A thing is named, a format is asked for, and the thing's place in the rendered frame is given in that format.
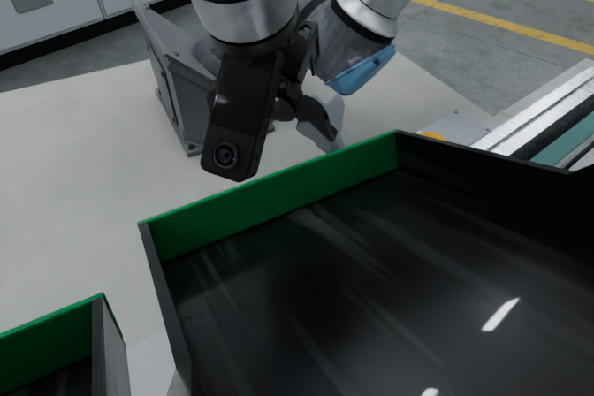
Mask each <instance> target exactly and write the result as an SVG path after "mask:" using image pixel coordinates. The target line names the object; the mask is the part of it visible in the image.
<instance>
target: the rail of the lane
mask: <svg viewBox="0 0 594 396"><path fill-rule="evenodd" d="M593 111H594V65H592V66H591V67H589V68H588V69H586V70H585V71H583V72H581V73H580V74H578V75H577V76H575V77H574V78H573V79H571V80H570V81H568V82H566V83H565V84H563V85H562V86H560V87H559V88H557V89H555V90H554V91H552V92H551V93H550V94H549V95H547V96H545V97H544V98H542V99H541V100H539V101H538V102H536V103H534V104H533V105H531V106H530V107H528V109H526V110H524V111H523V112H521V113H520V114H518V115H516V116H515V117H513V118H511V119H510V120H508V121H507V122H506V123H505V124H503V125H502V126H500V127H498V128H497V129H495V130H494V131H492V132H491V133H489V134H487V135H486V136H484V137H483V138H482V139H481V140H479V141H477V142H476V143H474V144H473V145H471V146H470V147H472V148H477V149H483V150H487V151H490V152H495V153H499V154H502V155H506V156H513V157H517V158H520V159H524V160H528V161H529V160H530V159H531V158H532V157H534V156H535V155H537V154H538V153H539V152H541V151H542V150H543V149H545V148H546V147H547V146H549V145H550V144H551V143H553V142H554V141H556V140H557V139H558V138H559V137H560V136H561V135H562V134H564V133H565V132H567V131H568V130H569V129H570V128H572V127H573V126H575V125H576V124H577V123H579V122H580V121H581V120H582V119H584V118H585V117H587V116H588V115H589V114H591V113H592V112H593Z"/></svg>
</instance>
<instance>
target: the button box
mask: <svg viewBox="0 0 594 396"><path fill-rule="evenodd" d="M424 132H434V133H439V134H440V135H442V136H443V137H444V138H445V140H446V141H450V142H453V143H458V144H461V145H465V146H471V145H473V144H474V143H476V142H477V141H479V140H481V139H482V138H483V137H484V136H486V135H487V134H489V133H491V132H492V130H491V129H490V128H488V127H486V126H484V125H482V124H480V123H478V122H476V121H475V120H474V119H472V118H469V117H467V116H465V115H464V114H462V113H460V112H458V111H457V110H454V111H452V112H450V113H448V114H447V115H445V116H443V117H442V118H440V119H438V120H437V121H435V122H433V123H431V124H430V125H428V126H426V127H424V128H423V129H421V130H419V131H418V132H416V134H420V133H424Z"/></svg>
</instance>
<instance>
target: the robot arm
mask: <svg viewBox="0 0 594 396"><path fill-rule="evenodd" d="M191 1H192V3H193V6H194V8H195V10H196V12H197V15H198V17H199V19H200V21H201V23H202V26H203V27H204V28H205V29H206V30H207V32H208V33H206V34H205V35H204V36H203V37H201V38H200V39H199V40H198V41H197V42H196V44H195V45H194V46H193V48H192V49H191V50H192V53H193V55H194V56H195V58H196V59H197V60H198V61H199V62H200V63H201V64H202V65H203V66H204V67H205V68H206V69H207V70H208V71H209V72H211V73H212V74H213V75H214V76H215V77H217V78H216V79H215V80H214V82H213V84H212V86H211V88H210V90H209V93H208V95H207V103H208V107H209V112H210V116H209V123H208V128H207V132H206V137H205V141H204V145H203V150H202V157H201V167H202V168H203V169H204V170H205V171H206V172H208V173H211V174H214V175H217V176H219V177H222V178H225V179H229V180H232V181H235V182H238V183H240V182H243V181H245V180H247V179H250V178H253V177H254V176H255V175H256V174H257V171H258V167H259V163H260V159H261V155H262V152H263V145H264V142H265V138H266V134H267V131H268V127H269V123H270V119H273V120H277V121H280V122H289V121H292V120H294V119H295V118H296V119H297V120H298V123H297V126H296V128H295V129H296V130H297V131H298V132H299V133H300V134H302V135H303V136H306V137H308V138H310V139H311V140H312V141H313V142H314V143H315V144H316V145H317V147H318V148H319V149H321V150H323V151H324V152H325V153H326V154H328V153H331V152H333V151H335V150H338V149H342V148H345V147H346V146H345V143H344V142H343V139H342V137H341V131H342V124H343V117H344V110H345V104H344V100H343V98H342V97H341V96H340V95H343V96H349V95H352V94H353V93H355V92H356V91H358V90H359V89H360V88H361V87H363V86H364V85H365V84H366V83H367V82H368V81H369V80H371V79H372V78H373V77H374V76H375V75H376V74H377V73H378V72H379V71H380V70H381V69H382V68H383V67H384V66H385V65H386V64H387V63H388V62H389V61H390V60H391V59H392V57H393V56H394V55H395V53H396V51H397V50H396V48H395V45H394V44H391V42H392V40H393V39H394V38H395V36H396V35H397V33H398V32H399V30H398V23H397V18H398V16H399V15H400V13H401V12H402V10H403V9H404V7H405V6H406V5H407V3H408V1H409V0H191ZM307 68H308V69H309V70H310V71H311V75H312V76H315V75H316V76H317V77H318V78H319V79H321V80H322V81H323V82H324V85H326V86H329V87H330V88H332V89H333V90H334V91H336V92H337V94H333V95H332V96H331V97H330V98H329V99H328V100H327V101H325V102H323V101H322V100H321V99H320V98H319V97H318V96H316V95H303V92H302V90H301V85H302V83H303V81H304V78H305V75H306V71H307V70H308V69H307Z"/></svg>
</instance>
